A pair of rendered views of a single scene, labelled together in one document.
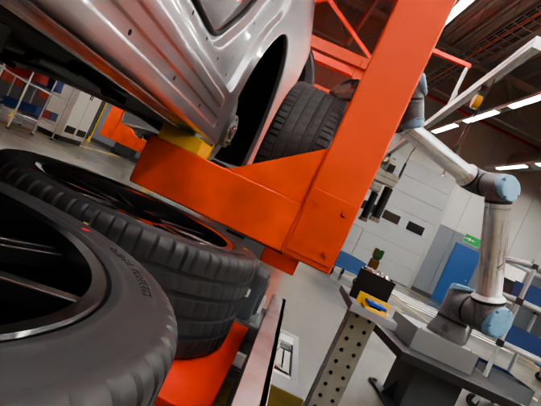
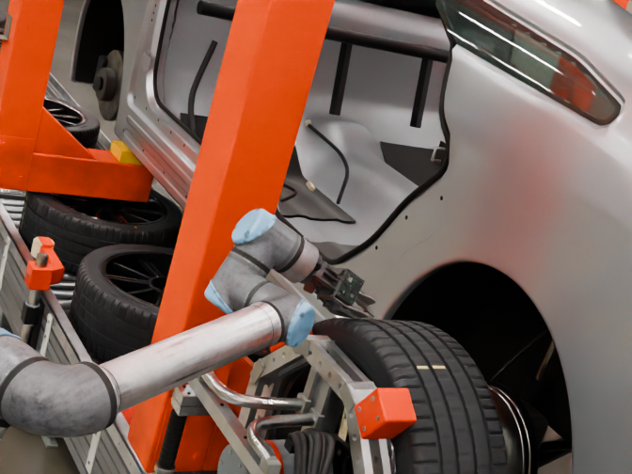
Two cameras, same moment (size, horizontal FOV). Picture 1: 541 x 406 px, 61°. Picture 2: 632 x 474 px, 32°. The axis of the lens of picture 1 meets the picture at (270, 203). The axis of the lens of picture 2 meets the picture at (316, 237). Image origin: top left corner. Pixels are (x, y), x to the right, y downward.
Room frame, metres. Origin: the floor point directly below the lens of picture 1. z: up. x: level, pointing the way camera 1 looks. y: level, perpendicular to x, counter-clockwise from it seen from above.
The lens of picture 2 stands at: (3.57, -1.52, 2.04)
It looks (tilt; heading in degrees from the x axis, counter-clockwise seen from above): 18 degrees down; 143
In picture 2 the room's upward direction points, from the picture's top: 17 degrees clockwise
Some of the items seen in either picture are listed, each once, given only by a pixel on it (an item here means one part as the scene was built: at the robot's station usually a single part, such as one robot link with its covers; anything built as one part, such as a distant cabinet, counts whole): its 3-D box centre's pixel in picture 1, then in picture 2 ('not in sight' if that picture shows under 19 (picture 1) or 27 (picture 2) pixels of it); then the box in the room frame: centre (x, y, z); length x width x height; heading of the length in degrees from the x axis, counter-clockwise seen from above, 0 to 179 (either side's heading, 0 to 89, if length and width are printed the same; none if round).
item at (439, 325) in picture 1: (448, 327); not in sight; (2.30, -1.08, 0.45); 0.19 x 0.19 x 0.10
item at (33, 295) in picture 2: not in sight; (29, 319); (0.28, -0.12, 0.30); 0.09 x 0.05 x 0.50; 176
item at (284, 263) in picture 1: (284, 249); not in sight; (2.01, -0.14, 0.48); 0.16 x 0.12 x 0.17; 86
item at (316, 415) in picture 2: not in sight; (297, 425); (2.10, -0.31, 1.03); 0.19 x 0.18 x 0.11; 86
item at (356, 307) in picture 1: (364, 304); not in sight; (1.78, -0.50, 0.44); 0.43 x 0.17 x 0.03; 176
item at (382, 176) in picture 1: (385, 177); (196, 399); (1.82, -0.37, 0.93); 0.09 x 0.05 x 0.05; 86
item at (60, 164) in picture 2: not in sight; (91, 150); (-0.45, 0.31, 0.69); 0.52 x 0.17 x 0.35; 86
